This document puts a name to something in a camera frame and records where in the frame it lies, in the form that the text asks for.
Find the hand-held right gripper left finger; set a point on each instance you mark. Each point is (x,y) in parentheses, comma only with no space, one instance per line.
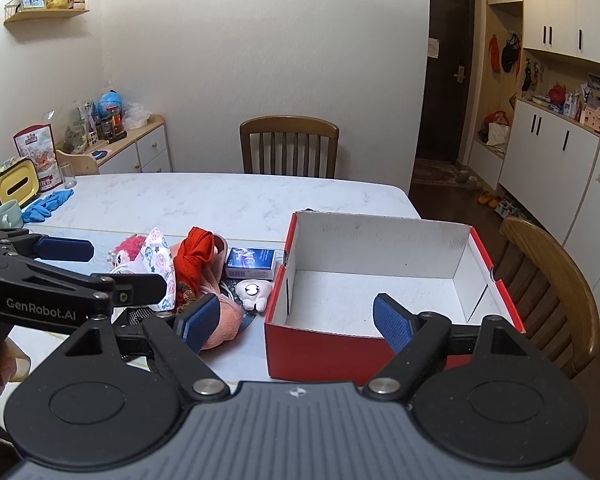
(200,322)

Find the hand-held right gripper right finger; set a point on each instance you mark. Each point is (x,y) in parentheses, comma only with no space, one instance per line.
(392,322)

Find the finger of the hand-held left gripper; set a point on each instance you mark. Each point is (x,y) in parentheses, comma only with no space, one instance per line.
(130,289)
(65,250)

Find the black mesh pouch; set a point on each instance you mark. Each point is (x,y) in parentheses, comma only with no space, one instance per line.
(135,316)

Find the pink pig plush toy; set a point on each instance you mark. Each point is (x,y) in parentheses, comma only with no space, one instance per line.
(227,316)

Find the white floral patterned cloth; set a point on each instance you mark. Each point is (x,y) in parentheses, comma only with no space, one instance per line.
(157,259)

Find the white tooth-shaped toy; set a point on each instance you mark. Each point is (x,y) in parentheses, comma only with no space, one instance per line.
(252,301)

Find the red cloth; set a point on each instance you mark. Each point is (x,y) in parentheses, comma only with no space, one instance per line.
(195,255)

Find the blue card box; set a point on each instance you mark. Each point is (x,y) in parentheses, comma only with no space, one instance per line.
(250,261)

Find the red cardboard shoe box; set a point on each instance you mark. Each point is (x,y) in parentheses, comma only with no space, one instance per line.
(320,355)

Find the blue rubber gloves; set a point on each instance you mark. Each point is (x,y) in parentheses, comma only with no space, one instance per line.
(45,205)

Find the printed table mat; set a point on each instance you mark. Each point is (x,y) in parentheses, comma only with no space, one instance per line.
(247,360)

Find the pale green mug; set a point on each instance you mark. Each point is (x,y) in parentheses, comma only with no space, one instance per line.
(10,216)

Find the clear glass cup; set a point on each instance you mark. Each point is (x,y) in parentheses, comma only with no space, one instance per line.
(67,177)

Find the dark and yellow tissue box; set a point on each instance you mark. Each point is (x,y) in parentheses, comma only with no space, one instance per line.
(15,186)

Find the red snack bag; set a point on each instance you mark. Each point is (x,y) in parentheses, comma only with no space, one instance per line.
(40,156)

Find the dark jars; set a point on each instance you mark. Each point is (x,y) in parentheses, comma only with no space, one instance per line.
(114,129)

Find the white wooden sideboard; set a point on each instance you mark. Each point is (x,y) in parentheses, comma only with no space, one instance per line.
(150,146)

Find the clear plastic bag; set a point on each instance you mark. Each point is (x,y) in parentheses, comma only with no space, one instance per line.
(137,116)

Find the blue round toy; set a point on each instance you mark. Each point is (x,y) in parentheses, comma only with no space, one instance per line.
(111,103)

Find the yellow slippers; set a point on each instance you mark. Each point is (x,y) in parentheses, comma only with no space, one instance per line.
(488,200)

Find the patterned door mat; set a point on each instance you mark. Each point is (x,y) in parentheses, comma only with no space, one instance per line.
(435,172)

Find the small floor bowl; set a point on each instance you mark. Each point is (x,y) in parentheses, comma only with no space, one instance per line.
(462,176)

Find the pile of shoes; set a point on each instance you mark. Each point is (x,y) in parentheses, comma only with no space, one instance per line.
(510,207)

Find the curved-backed wooden chair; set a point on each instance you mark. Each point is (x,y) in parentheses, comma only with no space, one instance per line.
(555,260)

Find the white bag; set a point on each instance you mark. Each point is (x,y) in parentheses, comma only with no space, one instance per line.
(497,135)

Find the straight-backed wooden chair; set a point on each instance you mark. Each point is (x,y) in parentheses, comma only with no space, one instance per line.
(290,125)

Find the dark entrance door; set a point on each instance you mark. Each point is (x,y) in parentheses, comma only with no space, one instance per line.
(445,110)

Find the white cabinet unit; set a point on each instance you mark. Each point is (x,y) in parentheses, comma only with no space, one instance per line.
(545,156)

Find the metal door lock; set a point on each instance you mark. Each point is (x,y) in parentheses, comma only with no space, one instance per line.
(459,71)

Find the paper note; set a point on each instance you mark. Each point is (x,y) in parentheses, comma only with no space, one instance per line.
(433,47)

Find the red countertop item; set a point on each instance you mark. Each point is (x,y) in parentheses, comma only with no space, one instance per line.
(557,94)

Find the orange hanging garment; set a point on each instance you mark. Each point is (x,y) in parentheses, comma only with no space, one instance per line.
(494,54)

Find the light wooden frame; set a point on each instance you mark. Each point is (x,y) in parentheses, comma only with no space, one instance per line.
(77,161)

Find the wooden wall shelf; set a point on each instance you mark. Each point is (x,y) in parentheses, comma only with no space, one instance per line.
(45,14)

